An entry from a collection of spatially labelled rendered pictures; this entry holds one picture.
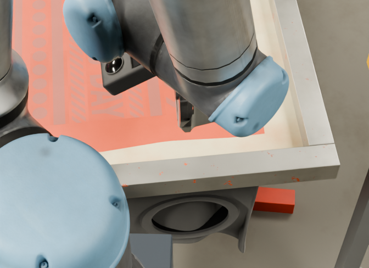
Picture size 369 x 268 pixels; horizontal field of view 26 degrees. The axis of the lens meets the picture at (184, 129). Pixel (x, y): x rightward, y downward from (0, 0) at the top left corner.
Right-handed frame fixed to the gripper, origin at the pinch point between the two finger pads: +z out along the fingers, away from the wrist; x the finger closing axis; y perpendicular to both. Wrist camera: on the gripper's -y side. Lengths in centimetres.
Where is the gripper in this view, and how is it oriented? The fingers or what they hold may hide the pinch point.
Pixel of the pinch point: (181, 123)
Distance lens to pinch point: 105.5
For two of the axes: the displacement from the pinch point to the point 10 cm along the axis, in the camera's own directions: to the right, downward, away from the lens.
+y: 9.9, -1.0, 0.6
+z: 0.1, 5.8, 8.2
